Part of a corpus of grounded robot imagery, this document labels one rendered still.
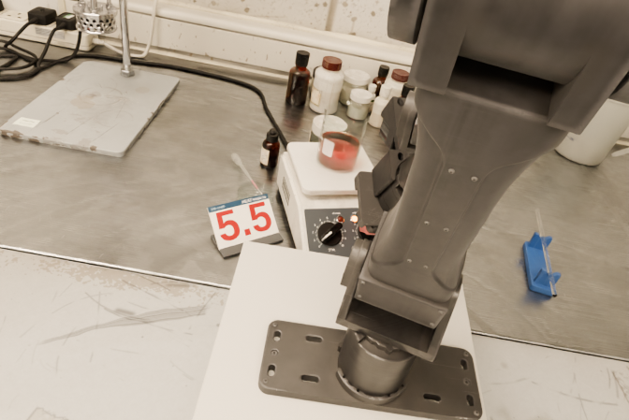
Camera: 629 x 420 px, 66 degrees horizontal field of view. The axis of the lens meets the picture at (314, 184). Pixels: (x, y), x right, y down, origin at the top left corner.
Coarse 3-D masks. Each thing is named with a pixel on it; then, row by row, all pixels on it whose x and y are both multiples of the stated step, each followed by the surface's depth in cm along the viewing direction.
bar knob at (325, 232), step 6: (318, 228) 63; (324, 228) 63; (330, 228) 61; (336, 228) 62; (318, 234) 62; (324, 234) 61; (330, 234) 61; (336, 234) 63; (324, 240) 61; (330, 240) 62; (336, 240) 62
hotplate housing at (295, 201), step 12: (288, 156) 72; (288, 168) 70; (288, 180) 68; (288, 192) 68; (300, 192) 65; (288, 204) 69; (300, 204) 64; (312, 204) 64; (324, 204) 65; (336, 204) 65; (348, 204) 65; (288, 216) 69; (300, 216) 63; (300, 228) 63; (300, 240) 62
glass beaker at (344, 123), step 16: (336, 112) 68; (352, 112) 68; (336, 128) 63; (352, 128) 63; (320, 144) 67; (336, 144) 65; (352, 144) 65; (320, 160) 67; (336, 160) 66; (352, 160) 67
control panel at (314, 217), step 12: (312, 216) 63; (324, 216) 64; (336, 216) 64; (348, 216) 65; (312, 228) 62; (348, 228) 64; (312, 240) 62; (348, 240) 63; (324, 252) 62; (336, 252) 62; (348, 252) 63
